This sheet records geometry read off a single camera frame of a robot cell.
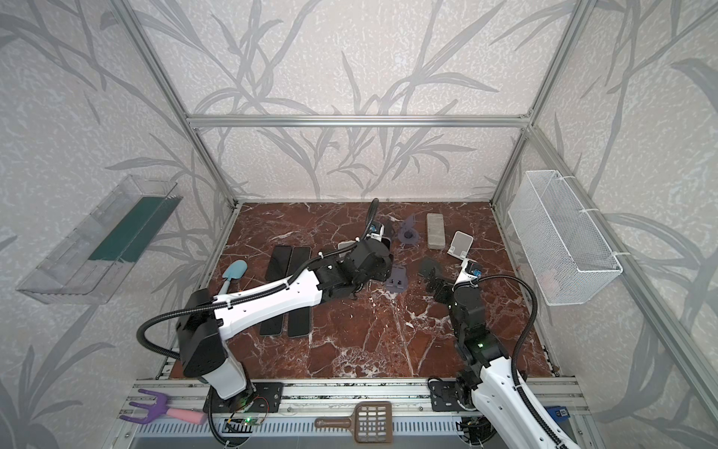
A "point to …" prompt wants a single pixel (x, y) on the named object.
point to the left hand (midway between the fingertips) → (384, 254)
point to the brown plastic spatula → (371, 422)
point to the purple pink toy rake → (160, 409)
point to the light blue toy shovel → (233, 271)
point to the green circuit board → (251, 421)
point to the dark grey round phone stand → (409, 234)
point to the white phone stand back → (343, 245)
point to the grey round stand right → (398, 281)
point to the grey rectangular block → (436, 231)
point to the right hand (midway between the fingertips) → (446, 270)
